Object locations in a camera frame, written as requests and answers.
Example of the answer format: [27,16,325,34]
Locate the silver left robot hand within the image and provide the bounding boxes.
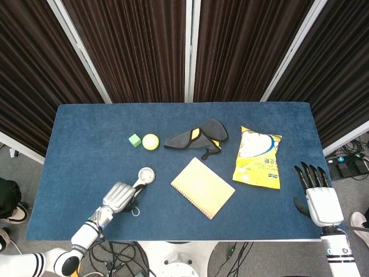
[102,181,146,215]

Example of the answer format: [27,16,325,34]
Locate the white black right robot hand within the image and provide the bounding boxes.
[293,162,345,228]

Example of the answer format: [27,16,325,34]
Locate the small white handheld fan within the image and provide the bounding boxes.
[126,166,156,217]

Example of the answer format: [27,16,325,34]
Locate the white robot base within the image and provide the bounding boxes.
[134,241,223,277]

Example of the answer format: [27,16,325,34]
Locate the green cube block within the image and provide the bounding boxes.
[128,133,142,149]

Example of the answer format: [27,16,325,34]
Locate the yellow tennis ball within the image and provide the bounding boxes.
[142,133,160,151]

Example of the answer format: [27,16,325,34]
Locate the blue table cover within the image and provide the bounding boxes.
[25,101,332,242]

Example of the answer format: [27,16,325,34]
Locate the yellow marshmallow bag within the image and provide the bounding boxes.
[232,125,283,190]

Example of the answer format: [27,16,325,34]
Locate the black and yellow sleep mask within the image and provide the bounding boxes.
[163,118,229,161]

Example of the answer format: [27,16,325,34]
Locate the yellow spiral notebook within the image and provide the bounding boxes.
[170,157,236,220]

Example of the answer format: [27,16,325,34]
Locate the white and black shoe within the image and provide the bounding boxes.
[5,201,30,224]
[0,227,11,252]

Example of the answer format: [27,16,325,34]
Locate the black trouser leg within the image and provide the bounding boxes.
[0,177,22,219]

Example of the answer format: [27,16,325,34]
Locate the dark brown pleated curtain panel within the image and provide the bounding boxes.
[62,0,188,104]
[193,0,315,102]
[269,0,369,148]
[0,0,106,158]

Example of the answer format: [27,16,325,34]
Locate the black cable tangle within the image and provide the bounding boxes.
[88,241,151,277]

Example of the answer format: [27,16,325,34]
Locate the white partition frame rail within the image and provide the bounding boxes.
[322,119,369,157]
[0,132,46,166]

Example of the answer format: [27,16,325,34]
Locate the black cable with green plug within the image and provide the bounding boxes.
[223,241,255,277]

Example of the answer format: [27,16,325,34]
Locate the white partition post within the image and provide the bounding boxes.
[47,0,112,104]
[260,0,321,102]
[183,0,202,103]

